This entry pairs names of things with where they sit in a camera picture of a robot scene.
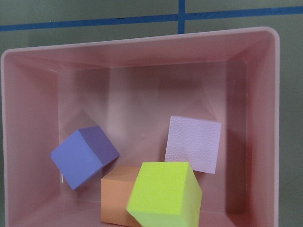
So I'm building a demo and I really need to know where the pink foam block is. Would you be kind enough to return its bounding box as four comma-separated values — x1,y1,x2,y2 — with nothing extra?
165,116,222,174

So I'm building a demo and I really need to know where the purple foam block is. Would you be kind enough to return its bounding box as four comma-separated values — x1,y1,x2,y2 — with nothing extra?
50,125,120,190

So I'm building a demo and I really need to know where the orange foam block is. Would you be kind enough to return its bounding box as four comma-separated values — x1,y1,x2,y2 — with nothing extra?
100,166,140,227

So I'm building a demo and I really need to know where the yellow foam block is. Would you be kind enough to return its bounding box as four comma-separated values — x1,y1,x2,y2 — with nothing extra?
126,162,202,227

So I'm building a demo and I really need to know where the pink plastic bin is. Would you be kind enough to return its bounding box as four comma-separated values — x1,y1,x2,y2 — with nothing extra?
1,27,280,227

